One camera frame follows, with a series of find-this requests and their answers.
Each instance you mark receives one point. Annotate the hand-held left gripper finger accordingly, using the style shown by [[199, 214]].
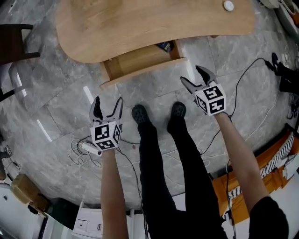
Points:
[[118, 112], [95, 110]]

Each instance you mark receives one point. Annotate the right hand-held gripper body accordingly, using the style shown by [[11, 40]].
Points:
[[211, 100]]

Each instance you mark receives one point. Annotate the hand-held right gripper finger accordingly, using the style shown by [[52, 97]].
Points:
[[209, 75], [191, 86]]

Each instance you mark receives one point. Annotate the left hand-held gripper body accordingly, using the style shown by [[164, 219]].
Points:
[[104, 135]]

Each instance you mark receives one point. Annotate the wooden drawer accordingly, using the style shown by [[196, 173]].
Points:
[[140, 61]]

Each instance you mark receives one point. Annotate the person's left forearm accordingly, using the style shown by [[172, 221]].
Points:
[[114, 191]]

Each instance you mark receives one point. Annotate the person's right forearm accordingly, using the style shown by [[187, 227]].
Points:
[[240, 158]]

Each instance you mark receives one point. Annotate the wooden coffee table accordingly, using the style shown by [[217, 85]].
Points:
[[140, 25]]

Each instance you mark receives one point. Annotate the white cabinet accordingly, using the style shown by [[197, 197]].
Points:
[[93, 224]]

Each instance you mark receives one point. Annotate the white power strip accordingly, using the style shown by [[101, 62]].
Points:
[[91, 149]]

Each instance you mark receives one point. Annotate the person's left black shoe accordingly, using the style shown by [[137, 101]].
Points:
[[139, 114]]

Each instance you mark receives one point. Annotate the person's black shoe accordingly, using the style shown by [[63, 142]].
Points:
[[139, 114], [178, 109]]

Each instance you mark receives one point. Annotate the person's right black shoe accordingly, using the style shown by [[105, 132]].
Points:
[[178, 109]]

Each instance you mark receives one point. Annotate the dark blue flat item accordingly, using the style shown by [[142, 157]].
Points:
[[164, 46]]

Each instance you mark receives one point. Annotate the person's black trousers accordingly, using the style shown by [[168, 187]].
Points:
[[158, 177]]

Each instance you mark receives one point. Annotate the small white round disc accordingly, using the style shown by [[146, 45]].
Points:
[[228, 5]]

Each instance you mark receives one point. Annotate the black white striped cloth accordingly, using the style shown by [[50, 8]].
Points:
[[278, 154]]

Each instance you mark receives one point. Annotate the dark green container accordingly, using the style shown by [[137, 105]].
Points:
[[63, 214]]

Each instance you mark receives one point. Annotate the cardboard box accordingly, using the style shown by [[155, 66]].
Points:
[[25, 191]]

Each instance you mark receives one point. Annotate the white fabric item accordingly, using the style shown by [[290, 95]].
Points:
[[290, 166]]

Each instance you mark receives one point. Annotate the dark wooden desk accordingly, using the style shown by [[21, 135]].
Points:
[[11, 44]]

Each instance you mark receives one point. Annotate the orange sofa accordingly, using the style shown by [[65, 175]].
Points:
[[236, 205]]

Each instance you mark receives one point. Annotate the person's black shirt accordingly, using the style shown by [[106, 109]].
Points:
[[268, 219]]

